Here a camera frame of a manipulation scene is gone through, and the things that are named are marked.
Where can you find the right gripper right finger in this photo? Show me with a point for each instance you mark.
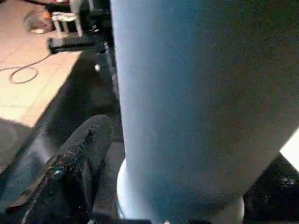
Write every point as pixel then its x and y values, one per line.
pixel 275 196

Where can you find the black flat floor base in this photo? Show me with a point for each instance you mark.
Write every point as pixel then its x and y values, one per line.
pixel 74 44

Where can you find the white plastic table top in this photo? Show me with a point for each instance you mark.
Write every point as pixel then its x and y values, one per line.
pixel 292 156

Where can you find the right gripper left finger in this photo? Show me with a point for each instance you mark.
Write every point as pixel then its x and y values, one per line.
pixel 60 177

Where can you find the small white stool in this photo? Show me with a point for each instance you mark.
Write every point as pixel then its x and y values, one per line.
pixel 65 21

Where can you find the white plastic table leg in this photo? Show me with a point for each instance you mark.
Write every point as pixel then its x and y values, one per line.
pixel 196 93

